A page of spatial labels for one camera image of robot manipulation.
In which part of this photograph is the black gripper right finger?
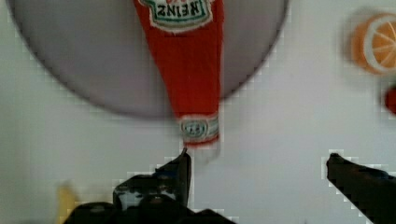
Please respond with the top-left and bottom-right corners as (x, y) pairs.
(326, 153), (396, 224)

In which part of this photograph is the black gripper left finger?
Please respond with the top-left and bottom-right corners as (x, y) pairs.
(64, 150), (233, 224)

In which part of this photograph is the red plush ketchup bottle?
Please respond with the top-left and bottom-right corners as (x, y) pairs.
(133, 0), (224, 160)

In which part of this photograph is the grey round plate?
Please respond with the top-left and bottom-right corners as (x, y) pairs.
(5, 0), (290, 119)

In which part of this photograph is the peeled banana toy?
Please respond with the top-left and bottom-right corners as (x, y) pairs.
(56, 186), (77, 224)

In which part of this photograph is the red strawberry toy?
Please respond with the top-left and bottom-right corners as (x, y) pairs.
(385, 89), (396, 115)

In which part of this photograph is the orange slice toy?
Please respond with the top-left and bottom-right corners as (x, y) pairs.
(351, 13), (396, 75)

